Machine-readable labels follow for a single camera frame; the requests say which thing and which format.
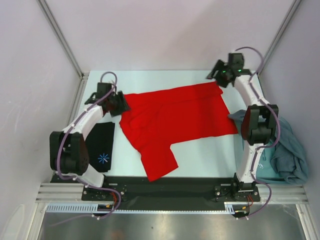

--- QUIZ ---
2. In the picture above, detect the red t shirt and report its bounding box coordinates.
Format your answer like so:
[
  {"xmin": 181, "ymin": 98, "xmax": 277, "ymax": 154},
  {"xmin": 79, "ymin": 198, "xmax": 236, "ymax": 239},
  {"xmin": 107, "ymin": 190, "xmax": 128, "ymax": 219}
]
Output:
[{"xmin": 119, "ymin": 82, "xmax": 238, "ymax": 182}]

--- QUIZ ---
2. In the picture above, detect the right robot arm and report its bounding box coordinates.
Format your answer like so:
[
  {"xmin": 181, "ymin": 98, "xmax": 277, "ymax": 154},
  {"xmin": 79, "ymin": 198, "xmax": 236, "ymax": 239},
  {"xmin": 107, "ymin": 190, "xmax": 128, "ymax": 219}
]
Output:
[{"xmin": 206, "ymin": 52, "xmax": 280, "ymax": 202}]

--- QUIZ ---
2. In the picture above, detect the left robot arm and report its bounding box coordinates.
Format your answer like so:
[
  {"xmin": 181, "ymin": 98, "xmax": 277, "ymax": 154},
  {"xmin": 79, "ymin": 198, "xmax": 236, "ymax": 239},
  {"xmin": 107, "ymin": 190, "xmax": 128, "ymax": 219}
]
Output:
[{"xmin": 49, "ymin": 82, "xmax": 129, "ymax": 200}]

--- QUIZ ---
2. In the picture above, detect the folded black t shirt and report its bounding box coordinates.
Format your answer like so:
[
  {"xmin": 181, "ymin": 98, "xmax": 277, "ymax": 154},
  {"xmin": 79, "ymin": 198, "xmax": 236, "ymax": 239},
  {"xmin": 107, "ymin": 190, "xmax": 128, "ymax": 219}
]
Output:
[{"xmin": 85, "ymin": 122, "xmax": 115, "ymax": 173}]

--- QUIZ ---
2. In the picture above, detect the grey blue t shirt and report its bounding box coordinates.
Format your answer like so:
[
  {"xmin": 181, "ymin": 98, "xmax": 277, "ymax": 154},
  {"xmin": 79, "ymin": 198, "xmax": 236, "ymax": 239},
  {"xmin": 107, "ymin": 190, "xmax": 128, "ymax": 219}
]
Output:
[{"xmin": 226, "ymin": 109, "xmax": 309, "ymax": 185}]

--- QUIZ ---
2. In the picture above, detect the teal plastic bin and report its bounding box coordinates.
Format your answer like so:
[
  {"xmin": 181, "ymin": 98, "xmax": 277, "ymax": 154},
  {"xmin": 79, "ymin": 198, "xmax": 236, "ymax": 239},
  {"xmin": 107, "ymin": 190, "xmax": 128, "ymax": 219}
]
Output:
[{"xmin": 239, "ymin": 119, "xmax": 286, "ymax": 183}]

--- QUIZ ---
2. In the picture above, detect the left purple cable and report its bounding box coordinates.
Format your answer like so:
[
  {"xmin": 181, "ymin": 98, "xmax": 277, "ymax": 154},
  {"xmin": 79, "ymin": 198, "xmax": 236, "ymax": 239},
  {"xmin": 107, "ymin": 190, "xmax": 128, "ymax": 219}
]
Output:
[{"xmin": 48, "ymin": 71, "xmax": 123, "ymax": 226}]

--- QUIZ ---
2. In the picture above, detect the right aluminium frame post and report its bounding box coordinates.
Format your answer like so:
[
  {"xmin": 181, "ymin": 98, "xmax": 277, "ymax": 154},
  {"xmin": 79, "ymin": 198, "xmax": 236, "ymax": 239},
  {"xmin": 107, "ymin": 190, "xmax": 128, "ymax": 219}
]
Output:
[{"xmin": 258, "ymin": 0, "xmax": 304, "ymax": 75}]

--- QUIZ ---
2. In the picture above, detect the aluminium frame post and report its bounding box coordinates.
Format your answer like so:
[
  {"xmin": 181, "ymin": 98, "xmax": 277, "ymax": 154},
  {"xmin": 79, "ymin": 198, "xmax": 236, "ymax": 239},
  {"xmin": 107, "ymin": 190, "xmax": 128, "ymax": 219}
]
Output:
[
  {"xmin": 258, "ymin": 0, "xmax": 304, "ymax": 75},
  {"xmin": 36, "ymin": 0, "xmax": 85, "ymax": 80}
]

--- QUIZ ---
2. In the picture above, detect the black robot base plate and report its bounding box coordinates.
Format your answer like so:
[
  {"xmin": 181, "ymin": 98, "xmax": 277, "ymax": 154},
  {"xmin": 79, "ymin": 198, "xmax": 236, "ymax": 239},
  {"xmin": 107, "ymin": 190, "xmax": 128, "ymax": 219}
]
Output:
[{"xmin": 49, "ymin": 175, "xmax": 261, "ymax": 211}]

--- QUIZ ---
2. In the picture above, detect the aluminium front rail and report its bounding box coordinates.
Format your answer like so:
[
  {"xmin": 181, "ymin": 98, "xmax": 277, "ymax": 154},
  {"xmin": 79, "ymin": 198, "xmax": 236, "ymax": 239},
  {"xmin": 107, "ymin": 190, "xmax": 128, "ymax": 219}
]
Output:
[{"xmin": 35, "ymin": 183, "xmax": 309, "ymax": 204}]

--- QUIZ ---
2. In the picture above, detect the left aluminium frame post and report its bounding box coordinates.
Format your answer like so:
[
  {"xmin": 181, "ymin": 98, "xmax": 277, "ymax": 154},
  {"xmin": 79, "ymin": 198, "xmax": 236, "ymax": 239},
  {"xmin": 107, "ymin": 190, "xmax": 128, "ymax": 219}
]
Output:
[{"xmin": 36, "ymin": 0, "xmax": 85, "ymax": 80}]

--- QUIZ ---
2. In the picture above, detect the white slotted cable duct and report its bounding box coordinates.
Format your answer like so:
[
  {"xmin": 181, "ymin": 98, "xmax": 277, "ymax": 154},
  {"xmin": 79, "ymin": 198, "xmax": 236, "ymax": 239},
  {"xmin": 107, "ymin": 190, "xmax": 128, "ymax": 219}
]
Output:
[{"xmin": 46, "ymin": 203, "xmax": 250, "ymax": 215}]

